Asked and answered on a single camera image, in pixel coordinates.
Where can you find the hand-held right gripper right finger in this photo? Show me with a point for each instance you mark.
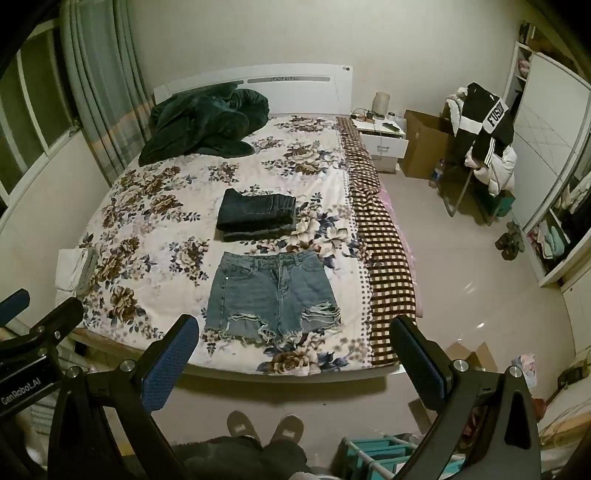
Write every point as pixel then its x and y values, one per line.
pixel 419 364

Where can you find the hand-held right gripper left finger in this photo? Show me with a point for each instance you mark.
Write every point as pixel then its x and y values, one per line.
pixel 170 364

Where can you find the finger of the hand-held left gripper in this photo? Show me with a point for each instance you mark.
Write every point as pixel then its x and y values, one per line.
pixel 13 307
pixel 51 321

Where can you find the light blue denim shorts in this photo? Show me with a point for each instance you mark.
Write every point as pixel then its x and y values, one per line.
pixel 272 293

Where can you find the flat cardboard piece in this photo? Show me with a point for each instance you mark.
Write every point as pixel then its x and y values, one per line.
pixel 466 355

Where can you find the folded white cloth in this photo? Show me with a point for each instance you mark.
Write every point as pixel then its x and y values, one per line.
pixel 71 270

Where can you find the grey slipper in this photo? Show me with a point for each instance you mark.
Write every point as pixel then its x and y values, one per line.
pixel 241 425
pixel 286 428

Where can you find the teal storage rack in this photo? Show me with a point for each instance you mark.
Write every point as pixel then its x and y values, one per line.
pixel 374 454

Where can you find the pink and blue packet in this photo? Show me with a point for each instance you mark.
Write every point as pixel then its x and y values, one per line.
pixel 527 369

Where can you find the brown checked blanket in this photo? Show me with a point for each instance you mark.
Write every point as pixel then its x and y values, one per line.
pixel 383 249

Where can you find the person's dark trousers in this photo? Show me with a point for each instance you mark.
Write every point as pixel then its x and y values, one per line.
pixel 244 461

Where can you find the floral bed sheet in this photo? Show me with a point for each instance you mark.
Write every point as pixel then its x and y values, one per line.
pixel 161 221

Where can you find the dark slippers pair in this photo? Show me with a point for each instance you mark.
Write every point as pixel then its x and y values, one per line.
pixel 510 240

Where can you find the metal chair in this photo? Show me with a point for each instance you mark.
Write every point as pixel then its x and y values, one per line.
pixel 455 194

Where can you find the folded dark jeans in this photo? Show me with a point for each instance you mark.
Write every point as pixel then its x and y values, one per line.
pixel 256 212

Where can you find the teal box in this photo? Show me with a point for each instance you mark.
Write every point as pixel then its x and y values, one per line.
pixel 501 203

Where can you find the window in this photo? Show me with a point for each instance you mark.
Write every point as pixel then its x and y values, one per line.
pixel 27 120

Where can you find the plastic water bottle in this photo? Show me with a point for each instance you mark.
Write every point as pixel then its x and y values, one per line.
pixel 436 174

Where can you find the white puffy jacket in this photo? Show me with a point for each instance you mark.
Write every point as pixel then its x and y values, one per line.
pixel 501 168

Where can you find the brown cardboard box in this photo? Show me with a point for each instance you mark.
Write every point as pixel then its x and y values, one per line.
pixel 422 147

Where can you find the white nightstand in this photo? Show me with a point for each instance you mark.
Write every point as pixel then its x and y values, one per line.
pixel 385 145

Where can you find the grey-green curtain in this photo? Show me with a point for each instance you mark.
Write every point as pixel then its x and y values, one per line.
pixel 101 87

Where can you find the dark green blanket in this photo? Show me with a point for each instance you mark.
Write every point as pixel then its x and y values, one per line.
pixel 203 124

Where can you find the black and white jacket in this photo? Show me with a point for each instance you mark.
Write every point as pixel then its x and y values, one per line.
pixel 485 124

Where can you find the white table lamp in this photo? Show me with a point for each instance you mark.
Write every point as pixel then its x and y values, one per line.
pixel 381 102

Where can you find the white wardrobe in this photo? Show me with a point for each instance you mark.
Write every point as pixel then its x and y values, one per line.
pixel 545 115

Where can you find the white bed headboard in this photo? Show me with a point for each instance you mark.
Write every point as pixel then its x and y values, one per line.
pixel 295 92

